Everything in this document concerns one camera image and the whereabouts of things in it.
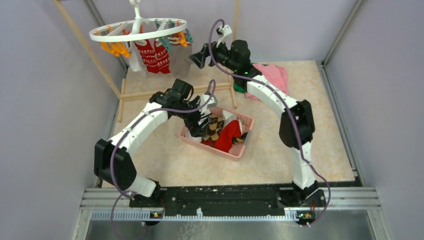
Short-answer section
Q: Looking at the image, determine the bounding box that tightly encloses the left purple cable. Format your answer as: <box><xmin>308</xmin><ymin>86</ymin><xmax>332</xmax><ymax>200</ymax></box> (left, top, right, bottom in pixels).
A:
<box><xmin>109</xmin><ymin>78</ymin><xmax>217</xmax><ymax>240</ymax></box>

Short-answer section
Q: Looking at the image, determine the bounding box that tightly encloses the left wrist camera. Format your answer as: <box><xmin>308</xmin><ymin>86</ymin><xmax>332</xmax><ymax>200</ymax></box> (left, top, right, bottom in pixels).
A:
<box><xmin>199</xmin><ymin>93</ymin><xmax>218</xmax><ymax>109</ymax></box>

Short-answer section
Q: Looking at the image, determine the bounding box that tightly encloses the white black-striped sock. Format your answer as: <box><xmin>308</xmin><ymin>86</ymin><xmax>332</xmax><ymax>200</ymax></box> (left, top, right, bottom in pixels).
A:
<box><xmin>185</xmin><ymin>128</ymin><xmax>206</xmax><ymax>143</ymax></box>

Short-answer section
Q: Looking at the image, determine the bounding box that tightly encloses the red white sock in basket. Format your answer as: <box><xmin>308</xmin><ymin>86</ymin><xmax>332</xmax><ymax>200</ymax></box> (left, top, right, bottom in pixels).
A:
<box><xmin>201</xmin><ymin>110</ymin><xmax>247</xmax><ymax>153</ymax></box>

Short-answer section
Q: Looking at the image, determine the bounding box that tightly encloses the brown argyle sock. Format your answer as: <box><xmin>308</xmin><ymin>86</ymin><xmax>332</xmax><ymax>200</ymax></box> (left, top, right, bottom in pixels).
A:
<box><xmin>202</xmin><ymin>114</ymin><xmax>225</xmax><ymax>142</ymax></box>

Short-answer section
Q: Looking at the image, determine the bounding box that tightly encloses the red patterned sock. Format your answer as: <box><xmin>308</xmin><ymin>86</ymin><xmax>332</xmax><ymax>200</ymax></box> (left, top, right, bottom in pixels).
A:
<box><xmin>154</xmin><ymin>38</ymin><xmax>171</xmax><ymax>74</ymax></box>
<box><xmin>134</xmin><ymin>40</ymin><xmax>160</xmax><ymax>74</ymax></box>

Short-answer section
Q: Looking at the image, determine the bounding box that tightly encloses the green cloth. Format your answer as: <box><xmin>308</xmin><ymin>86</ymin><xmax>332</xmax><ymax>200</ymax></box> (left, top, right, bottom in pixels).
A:
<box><xmin>233</xmin><ymin>80</ymin><xmax>246</xmax><ymax>94</ymax></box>

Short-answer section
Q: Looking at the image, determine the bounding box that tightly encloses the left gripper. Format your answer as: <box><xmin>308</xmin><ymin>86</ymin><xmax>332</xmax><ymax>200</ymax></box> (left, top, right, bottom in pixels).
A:
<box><xmin>173</xmin><ymin>95</ymin><xmax>211</xmax><ymax>137</ymax></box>

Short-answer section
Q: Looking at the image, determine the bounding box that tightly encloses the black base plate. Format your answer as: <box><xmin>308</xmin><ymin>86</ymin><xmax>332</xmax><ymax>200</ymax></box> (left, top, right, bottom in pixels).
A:
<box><xmin>129</xmin><ymin>183</ymin><xmax>327</xmax><ymax>217</ymax></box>

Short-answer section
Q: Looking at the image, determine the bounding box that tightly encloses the wooden drying rack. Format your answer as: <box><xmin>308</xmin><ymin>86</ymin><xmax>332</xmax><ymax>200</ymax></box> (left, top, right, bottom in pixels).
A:
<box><xmin>51</xmin><ymin>0</ymin><xmax>240</xmax><ymax>123</ymax></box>

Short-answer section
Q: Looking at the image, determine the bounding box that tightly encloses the grey sock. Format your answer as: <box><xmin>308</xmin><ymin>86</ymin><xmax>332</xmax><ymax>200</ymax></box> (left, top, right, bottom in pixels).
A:
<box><xmin>169</xmin><ymin>43</ymin><xmax>193</xmax><ymax>79</ymax></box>

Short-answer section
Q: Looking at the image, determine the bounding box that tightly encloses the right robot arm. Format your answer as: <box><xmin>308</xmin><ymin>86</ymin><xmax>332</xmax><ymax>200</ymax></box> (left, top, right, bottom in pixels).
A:
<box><xmin>189</xmin><ymin>39</ymin><xmax>331</xmax><ymax>208</ymax></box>

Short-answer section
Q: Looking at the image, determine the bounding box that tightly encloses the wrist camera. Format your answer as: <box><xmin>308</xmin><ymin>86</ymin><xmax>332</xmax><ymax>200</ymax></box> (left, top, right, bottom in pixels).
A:
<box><xmin>216</xmin><ymin>24</ymin><xmax>233</xmax><ymax>47</ymax></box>
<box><xmin>199</xmin><ymin>93</ymin><xmax>218</xmax><ymax>109</ymax></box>

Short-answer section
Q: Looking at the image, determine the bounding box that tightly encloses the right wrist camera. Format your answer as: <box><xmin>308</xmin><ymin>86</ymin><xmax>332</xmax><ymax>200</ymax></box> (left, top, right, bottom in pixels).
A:
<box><xmin>216</xmin><ymin>24</ymin><xmax>233</xmax><ymax>47</ymax></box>

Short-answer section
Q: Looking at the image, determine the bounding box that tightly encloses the white round clip hanger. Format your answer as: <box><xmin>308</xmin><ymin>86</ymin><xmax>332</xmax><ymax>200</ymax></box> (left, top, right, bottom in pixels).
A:
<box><xmin>89</xmin><ymin>0</ymin><xmax>188</xmax><ymax>43</ymax></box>

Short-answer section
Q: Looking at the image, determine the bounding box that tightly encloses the purple cable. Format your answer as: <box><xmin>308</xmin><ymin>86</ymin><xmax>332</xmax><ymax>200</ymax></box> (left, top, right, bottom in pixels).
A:
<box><xmin>109</xmin><ymin>78</ymin><xmax>217</xmax><ymax>240</ymax></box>
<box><xmin>207</xmin><ymin>18</ymin><xmax>332</xmax><ymax>228</ymax></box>

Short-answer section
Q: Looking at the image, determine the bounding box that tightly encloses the white hanging sock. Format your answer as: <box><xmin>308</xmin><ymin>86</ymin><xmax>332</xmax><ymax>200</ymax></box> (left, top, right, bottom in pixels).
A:
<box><xmin>128</xmin><ymin>41</ymin><xmax>147</xmax><ymax>77</ymax></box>

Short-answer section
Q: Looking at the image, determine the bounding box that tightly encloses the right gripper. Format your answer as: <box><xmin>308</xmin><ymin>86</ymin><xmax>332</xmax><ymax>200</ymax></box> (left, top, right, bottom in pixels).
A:
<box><xmin>188</xmin><ymin>36</ymin><xmax>238</xmax><ymax>73</ymax></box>

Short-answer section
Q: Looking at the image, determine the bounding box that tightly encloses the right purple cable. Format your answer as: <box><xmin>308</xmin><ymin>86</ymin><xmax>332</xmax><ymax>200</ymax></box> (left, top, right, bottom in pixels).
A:
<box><xmin>207</xmin><ymin>18</ymin><xmax>332</xmax><ymax>228</ymax></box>

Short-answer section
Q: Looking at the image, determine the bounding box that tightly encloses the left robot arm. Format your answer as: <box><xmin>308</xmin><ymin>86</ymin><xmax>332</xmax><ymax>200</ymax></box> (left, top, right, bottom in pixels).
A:
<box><xmin>94</xmin><ymin>79</ymin><xmax>217</xmax><ymax>207</ymax></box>

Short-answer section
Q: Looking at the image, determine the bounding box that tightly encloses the aluminium frame rail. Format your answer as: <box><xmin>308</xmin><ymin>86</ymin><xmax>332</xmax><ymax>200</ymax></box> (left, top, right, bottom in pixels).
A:
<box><xmin>72</xmin><ymin>184</ymin><xmax>394</xmax><ymax>240</ymax></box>

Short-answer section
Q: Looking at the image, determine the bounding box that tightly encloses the pink cloth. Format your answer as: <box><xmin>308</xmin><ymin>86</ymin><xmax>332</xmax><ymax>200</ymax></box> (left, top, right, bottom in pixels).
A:
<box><xmin>245</xmin><ymin>63</ymin><xmax>290</xmax><ymax>101</ymax></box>

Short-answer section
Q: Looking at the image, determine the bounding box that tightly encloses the pink plastic basket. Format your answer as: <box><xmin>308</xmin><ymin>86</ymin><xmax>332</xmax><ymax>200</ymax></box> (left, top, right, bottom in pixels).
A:
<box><xmin>179</xmin><ymin>106</ymin><xmax>255</xmax><ymax>162</ymax></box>

